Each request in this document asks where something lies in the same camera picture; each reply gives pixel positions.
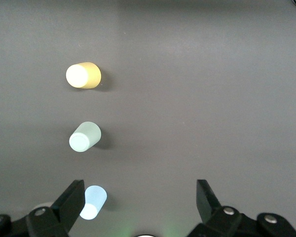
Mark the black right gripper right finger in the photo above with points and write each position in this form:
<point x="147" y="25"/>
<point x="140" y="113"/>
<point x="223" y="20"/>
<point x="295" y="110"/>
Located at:
<point x="207" y="202"/>

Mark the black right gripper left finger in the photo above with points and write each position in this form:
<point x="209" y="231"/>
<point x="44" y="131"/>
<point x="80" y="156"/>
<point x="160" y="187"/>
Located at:
<point x="69" y="205"/>

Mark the pale green plastic cup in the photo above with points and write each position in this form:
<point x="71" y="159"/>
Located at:
<point x="85" y="135"/>

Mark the yellow plastic cup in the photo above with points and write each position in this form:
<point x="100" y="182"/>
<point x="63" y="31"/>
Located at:
<point x="88" y="74"/>

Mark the light blue plastic cup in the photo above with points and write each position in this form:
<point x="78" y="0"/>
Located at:
<point x="95" y="197"/>

